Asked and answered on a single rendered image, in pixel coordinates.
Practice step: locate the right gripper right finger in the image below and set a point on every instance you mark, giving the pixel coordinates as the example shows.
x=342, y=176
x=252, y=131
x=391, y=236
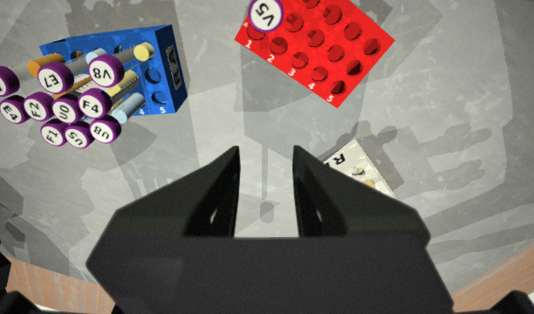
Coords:
x=347, y=207

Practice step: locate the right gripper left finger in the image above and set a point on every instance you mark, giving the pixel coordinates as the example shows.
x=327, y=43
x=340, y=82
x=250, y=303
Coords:
x=186, y=206

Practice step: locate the red lego brick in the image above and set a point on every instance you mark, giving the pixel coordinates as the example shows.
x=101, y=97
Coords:
x=323, y=48

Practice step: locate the blue tube rack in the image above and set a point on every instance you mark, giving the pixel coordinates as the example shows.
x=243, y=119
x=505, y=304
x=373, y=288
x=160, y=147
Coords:
x=166, y=82

